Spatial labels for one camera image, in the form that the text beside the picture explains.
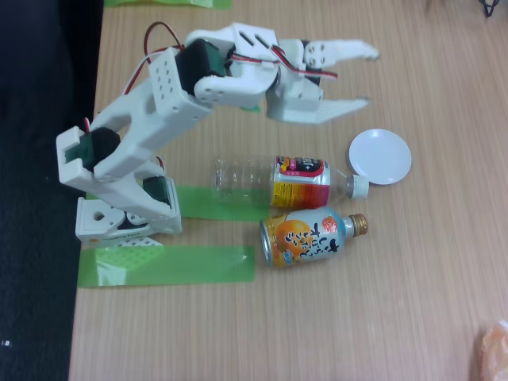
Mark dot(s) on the small white round plate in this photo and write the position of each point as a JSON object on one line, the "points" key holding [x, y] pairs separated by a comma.
{"points": [[381, 156]]}

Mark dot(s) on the clear plastic bottle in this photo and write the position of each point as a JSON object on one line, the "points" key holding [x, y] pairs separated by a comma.
{"points": [[297, 182]]}

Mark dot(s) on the orange drink bottle can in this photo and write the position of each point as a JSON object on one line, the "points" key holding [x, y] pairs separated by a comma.
{"points": [[301, 238]]}

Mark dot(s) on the wide green tape strip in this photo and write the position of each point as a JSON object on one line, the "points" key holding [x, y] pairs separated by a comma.
{"points": [[202, 208]]}

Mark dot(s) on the long green tape strip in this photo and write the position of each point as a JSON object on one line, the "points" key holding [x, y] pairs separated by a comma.
{"points": [[190, 266]]}

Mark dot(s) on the orange translucent plastic bag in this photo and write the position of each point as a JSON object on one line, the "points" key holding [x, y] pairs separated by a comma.
{"points": [[494, 353]]}

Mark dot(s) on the green paper label sticker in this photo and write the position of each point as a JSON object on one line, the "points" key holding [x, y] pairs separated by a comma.
{"points": [[251, 108]]}

